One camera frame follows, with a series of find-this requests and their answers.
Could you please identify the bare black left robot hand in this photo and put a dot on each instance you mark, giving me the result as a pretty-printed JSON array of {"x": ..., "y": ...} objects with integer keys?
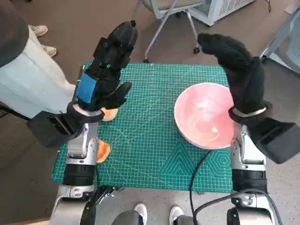
[{"x": 105, "y": 77}]

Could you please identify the person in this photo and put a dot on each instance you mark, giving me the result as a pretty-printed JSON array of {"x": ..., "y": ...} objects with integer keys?
[
  {"x": 41, "y": 30},
  {"x": 23, "y": 82},
  {"x": 140, "y": 209}
]

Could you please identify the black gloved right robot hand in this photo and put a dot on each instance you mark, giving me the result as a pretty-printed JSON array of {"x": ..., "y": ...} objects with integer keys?
[{"x": 246, "y": 77}]

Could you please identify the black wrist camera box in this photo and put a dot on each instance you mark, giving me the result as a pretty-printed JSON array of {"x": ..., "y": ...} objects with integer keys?
[
  {"x": 274, "y": 140},
  {"x": 51, "y": 129}
]

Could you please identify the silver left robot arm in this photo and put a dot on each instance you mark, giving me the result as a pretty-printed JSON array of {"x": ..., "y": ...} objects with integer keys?
[{"x": 79, "y": 145}]

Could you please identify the grey office chair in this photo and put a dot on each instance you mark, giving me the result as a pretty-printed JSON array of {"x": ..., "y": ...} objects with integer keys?
[{"x": 168, "y": 11}]

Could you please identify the green cutting mat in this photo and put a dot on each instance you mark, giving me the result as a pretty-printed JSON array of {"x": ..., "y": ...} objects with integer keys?
[{"x": 145, "y": 140}]

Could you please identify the white vented appliance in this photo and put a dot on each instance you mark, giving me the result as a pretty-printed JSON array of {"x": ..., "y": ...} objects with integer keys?
[{"x": 225, "y": 9}]

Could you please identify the long twisted toy bread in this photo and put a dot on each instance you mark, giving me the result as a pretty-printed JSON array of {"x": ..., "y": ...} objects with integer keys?
[{"x": 103, "y": 152}]

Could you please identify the pink bowl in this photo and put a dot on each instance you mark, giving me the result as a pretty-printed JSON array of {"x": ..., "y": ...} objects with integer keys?
[{"x": 201, "y": 117}]

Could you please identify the white mesh chair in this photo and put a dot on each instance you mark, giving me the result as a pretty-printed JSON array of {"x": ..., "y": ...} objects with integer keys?
[{"x": 290, "y": 47}]

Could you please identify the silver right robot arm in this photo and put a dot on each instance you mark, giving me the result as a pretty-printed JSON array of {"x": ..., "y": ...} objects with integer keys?
[{"x": 250, "y": 152}]

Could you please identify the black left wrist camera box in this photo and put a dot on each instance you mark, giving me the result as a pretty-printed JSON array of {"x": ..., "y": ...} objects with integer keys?
[{"x": 51, "y": 129}]

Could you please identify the black metal table rail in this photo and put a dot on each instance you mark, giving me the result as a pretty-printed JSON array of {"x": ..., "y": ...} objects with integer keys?
[{"x": 106, "y": 193}]

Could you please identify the round toy bread bun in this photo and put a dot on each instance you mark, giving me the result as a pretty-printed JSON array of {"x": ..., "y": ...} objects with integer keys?
[{"x": 110, "y": 114}]

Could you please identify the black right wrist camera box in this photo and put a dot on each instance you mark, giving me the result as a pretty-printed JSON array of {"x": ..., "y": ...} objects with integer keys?
[{"x": 274, "y": 140}]

